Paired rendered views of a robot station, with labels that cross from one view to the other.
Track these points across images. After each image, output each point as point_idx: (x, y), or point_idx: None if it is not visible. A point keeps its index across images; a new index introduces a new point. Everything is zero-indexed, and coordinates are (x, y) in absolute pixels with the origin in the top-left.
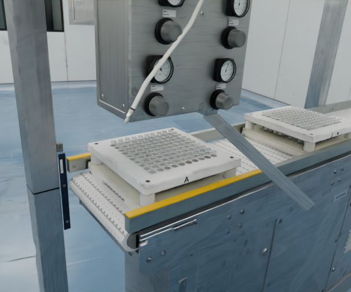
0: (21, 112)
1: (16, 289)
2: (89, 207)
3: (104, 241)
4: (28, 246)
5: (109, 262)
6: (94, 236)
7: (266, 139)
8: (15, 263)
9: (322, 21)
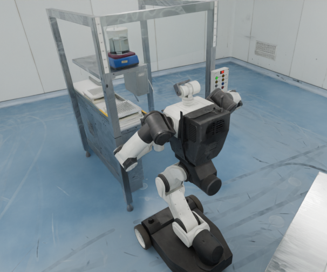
0: (115, 115)
1: (64, 244)
2: (131, 125)
3: (39, 214)
4: (25, 252)
5: (58, 209)
6: (31, 219)
7: (102, 100)
8: (41, 252)
9: (61, 60)
